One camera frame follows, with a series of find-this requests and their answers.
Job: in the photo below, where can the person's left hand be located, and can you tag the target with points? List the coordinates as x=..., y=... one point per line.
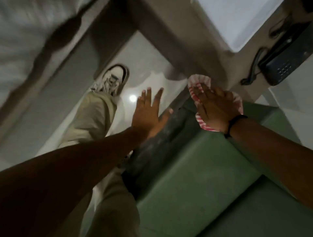
x=145, y=114

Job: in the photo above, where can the person's right hand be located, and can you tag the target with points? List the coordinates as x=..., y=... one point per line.
x=216, y=109

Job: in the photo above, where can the person's right fingers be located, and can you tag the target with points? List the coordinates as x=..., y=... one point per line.
x=204, y=94

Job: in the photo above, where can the person's left middle finger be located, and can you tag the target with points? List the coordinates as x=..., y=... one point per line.
x=149, y=96

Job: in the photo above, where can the person's left thumb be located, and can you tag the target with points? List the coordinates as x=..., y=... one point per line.
x=165, y=114

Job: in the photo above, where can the red white striped cloth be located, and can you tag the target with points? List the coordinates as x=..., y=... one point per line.
x=199, y=81

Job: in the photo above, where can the person's left forearm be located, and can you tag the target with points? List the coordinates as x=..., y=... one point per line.
x=73, y=171

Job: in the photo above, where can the person's right forearm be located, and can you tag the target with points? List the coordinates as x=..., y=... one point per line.
x=273, y=156

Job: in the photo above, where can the white sneaker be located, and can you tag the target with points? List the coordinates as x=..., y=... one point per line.
x=113, y=79

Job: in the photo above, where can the black wristband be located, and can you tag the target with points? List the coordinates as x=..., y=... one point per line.
x=234, y=122

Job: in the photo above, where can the beige trousers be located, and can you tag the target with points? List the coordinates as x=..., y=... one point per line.
x=93, y=117

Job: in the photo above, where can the green seat cushion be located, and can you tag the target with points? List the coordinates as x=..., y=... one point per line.
x=200, y=183

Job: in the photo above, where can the white flat pad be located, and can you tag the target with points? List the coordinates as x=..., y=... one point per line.
x=234, y=22

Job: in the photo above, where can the dark desk telephone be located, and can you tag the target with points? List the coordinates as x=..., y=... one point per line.
x=286, y=61

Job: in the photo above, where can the white bed sheet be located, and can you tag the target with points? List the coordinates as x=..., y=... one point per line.
x=27, y=36

